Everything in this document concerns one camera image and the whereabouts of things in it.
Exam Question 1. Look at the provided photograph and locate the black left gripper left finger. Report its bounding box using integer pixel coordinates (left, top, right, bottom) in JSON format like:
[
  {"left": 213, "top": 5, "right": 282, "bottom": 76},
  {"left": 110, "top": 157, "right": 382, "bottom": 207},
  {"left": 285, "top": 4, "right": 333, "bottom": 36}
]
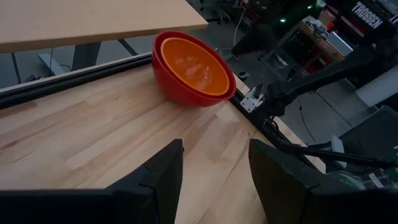
[{"left": 0, "top": 138, "right": 185, "bottom": 224}]

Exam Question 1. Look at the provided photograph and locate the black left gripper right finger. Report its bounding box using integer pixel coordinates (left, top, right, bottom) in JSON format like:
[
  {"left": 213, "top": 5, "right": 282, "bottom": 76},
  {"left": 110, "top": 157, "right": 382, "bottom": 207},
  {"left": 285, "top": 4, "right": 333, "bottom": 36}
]
[{"left": 248, "top": 138, "right": 398, "bottom": 224}]

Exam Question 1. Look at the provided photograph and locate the thin black brace rod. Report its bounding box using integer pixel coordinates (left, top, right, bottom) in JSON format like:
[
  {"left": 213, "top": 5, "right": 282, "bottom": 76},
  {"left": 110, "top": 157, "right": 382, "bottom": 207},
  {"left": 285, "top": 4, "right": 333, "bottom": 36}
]
[{"left": 273, "top": 136, "right": 398, "bottom": 167}]

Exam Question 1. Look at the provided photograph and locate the green and white spool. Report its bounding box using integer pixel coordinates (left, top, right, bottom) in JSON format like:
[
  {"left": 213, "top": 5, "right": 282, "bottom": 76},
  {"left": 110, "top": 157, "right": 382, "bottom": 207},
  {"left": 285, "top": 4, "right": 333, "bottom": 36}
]
[{"left": 326, "top": 167, "right": 398, "bottom": 191}]

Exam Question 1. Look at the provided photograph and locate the red bowl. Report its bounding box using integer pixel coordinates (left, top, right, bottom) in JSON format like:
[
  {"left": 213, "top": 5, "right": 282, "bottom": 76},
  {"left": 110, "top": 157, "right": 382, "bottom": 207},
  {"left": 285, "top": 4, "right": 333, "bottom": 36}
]
[{"left": 151, "top": 30, "right": 237, "bottom": 108}]

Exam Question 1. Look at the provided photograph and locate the orange bowl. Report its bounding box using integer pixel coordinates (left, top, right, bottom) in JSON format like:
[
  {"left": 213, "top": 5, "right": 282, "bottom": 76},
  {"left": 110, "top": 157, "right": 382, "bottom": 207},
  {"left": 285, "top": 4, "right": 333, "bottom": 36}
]
[{"left": 160, "top": 37, "right": 231, "bottom": 96}]

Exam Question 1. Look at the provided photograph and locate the black table leg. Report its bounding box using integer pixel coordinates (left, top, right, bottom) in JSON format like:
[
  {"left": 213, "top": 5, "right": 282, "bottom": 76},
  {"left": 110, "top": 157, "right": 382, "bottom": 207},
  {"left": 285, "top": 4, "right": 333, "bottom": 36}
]
[{"left": 70, "top": 42, "right": 102, "bottom": 72}]

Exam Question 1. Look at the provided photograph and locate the cluttered wooden workbench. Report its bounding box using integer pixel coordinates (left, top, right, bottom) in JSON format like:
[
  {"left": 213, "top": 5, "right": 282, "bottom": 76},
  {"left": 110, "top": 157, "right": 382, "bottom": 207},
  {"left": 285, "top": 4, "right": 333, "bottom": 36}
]
[{"left": 297, "top": 14, "right": 354, "bottom": 63}]

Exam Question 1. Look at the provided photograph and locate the light wooden table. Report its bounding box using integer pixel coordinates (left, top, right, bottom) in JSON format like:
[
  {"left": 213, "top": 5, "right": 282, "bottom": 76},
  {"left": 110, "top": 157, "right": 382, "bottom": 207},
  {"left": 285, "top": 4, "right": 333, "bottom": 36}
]
[{"left": 0, "top": 0, "right": 209, "bottom": 54}]

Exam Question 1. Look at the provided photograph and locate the black panel with Trossen lettering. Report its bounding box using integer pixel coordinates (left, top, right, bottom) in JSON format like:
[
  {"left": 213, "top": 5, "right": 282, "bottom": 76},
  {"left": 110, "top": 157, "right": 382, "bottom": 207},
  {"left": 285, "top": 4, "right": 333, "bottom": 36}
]
[{"left": 337, "top": 0, "right": 398, "bottom": 43}]

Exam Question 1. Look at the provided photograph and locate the black table edge rail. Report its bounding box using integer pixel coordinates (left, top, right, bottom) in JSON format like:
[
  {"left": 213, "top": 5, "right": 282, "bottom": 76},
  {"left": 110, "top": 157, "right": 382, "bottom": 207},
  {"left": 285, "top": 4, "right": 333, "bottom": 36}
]
[
  {"left": 229, "top": 89, "right": 321, "bottom": 170},
  {"left": 0, "top": 52, "right": 154, "bottom": 110}
]

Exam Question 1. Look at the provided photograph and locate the white metal corner bracket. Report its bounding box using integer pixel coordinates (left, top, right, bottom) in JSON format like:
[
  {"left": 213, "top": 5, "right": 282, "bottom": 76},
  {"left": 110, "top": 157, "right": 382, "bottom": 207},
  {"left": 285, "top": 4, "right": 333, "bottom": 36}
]
[{"left": 239, "top": 86, "right": 264, "bottom": 113}]

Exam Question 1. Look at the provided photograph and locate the black frame post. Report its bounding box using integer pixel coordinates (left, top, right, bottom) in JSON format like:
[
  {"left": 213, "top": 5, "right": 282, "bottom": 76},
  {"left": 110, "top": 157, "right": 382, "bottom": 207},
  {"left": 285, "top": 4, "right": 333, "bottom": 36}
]
[{"left": 264, "top": 37, "right": 398, "bottom": 118}]

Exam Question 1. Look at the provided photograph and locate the white hanging cable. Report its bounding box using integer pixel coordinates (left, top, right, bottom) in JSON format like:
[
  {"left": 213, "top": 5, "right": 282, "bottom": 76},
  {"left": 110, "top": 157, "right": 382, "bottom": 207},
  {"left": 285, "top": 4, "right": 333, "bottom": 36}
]
[{"left": 232, "top": 7, "right": 247, "bottom": 48}]

